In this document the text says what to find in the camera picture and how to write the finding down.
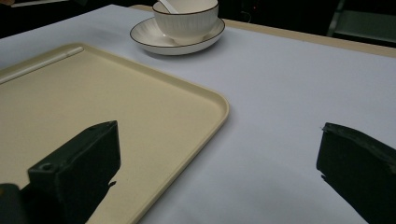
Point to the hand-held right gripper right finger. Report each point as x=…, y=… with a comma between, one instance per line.
x=358, y=168

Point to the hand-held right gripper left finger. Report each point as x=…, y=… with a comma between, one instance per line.
x=84, y=168

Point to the beige plastic tray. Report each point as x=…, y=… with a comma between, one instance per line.
x=93, y=99

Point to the white dark-rimmed plate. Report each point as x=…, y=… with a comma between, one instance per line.
x=149, y=37

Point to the white ceramic bowl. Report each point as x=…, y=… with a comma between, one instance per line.
x=186, y=26

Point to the white ceramic spoon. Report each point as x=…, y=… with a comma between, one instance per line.
x=169, y=6

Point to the white metal stand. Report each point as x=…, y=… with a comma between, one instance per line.
x=364, y=25

